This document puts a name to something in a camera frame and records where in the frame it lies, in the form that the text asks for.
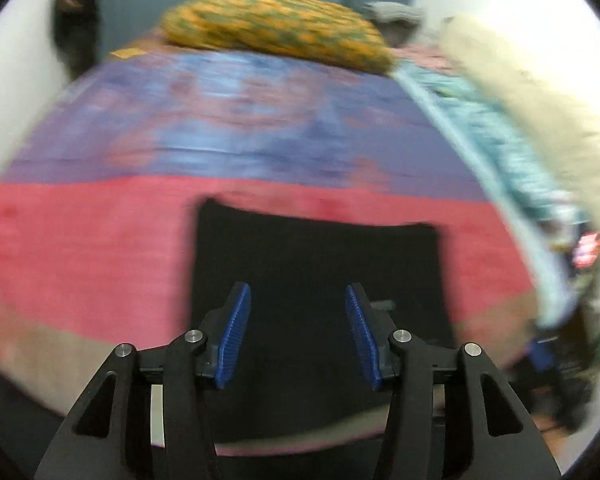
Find green orange floral pillow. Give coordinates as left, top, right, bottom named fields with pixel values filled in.
left=160, top=0, right=394, bottom=75

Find pink purple satin bedspread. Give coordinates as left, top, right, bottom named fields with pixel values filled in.
left=0, top=34, right=546, bottom=458

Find cream padded headboard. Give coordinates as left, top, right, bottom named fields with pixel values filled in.
left=439, top=14, right=600, bottom=229

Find grey knitted cloth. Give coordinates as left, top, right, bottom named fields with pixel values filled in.
left=363, top=1, right=424, bottom=25

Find black pants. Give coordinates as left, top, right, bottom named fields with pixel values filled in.
left=190, top=200, right=455, bottom=444

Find teal floral blanket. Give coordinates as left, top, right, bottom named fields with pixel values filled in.
left=393, top=60, right=588, bottom=330

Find black hanging bag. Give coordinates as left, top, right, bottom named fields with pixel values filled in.
left=52, top=0, right=100, bottom=80

